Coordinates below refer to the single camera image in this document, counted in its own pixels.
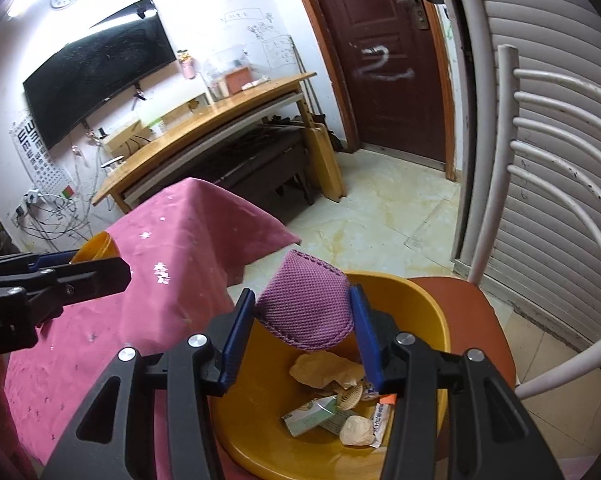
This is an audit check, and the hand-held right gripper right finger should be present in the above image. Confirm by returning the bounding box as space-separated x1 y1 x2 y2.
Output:
349 284 563 480

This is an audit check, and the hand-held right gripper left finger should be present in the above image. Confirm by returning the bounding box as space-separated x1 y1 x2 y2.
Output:
43 287 256 480

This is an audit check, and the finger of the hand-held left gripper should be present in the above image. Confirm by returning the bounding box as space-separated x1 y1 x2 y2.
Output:
0 258 131 326
0 251 88 281

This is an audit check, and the tan paper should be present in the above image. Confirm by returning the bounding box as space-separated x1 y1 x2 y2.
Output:
289 351 366 391

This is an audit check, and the purple woven pouch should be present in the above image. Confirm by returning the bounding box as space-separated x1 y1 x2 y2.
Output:
254 250 355 352

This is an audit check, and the yellow plastic basin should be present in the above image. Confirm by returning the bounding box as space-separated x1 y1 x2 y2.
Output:
213 270 451 480

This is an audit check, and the small white blue-print packet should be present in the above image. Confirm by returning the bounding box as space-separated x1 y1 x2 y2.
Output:
370 402 396 448

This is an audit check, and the round beige wad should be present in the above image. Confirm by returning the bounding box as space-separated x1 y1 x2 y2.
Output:
340 415 375 448

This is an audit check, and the green and white carton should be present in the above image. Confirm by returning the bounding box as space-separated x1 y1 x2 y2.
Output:
280 394 338 438

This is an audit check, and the white chair with orange seat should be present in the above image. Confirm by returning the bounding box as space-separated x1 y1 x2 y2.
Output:
407 44 601 401

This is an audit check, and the pink star-print tablecloth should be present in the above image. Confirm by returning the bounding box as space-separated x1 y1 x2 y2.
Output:
3 177 303 480

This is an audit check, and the eye chart poster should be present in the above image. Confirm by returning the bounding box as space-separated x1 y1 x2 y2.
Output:
10 117 74 201

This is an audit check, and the beige cardboard box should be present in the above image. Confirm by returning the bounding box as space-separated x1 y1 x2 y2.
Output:
103 120 141 153

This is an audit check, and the dark bench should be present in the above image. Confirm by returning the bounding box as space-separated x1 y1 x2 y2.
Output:
183 125 316 208

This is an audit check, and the long wooden desk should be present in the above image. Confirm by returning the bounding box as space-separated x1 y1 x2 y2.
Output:
91 72 345 213

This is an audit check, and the clear plastic container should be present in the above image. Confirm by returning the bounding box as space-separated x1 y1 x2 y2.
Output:
203 45 254 105

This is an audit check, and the white louvred shutter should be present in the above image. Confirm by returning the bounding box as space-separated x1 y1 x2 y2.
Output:
447 0 601 356

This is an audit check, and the dark red door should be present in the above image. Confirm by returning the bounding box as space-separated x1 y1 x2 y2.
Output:
300 0 453 168

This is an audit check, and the black wall television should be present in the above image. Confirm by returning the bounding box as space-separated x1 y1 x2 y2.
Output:
23 0 176 150

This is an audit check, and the metal door handle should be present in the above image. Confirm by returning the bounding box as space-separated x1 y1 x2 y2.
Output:
397 0 428 31

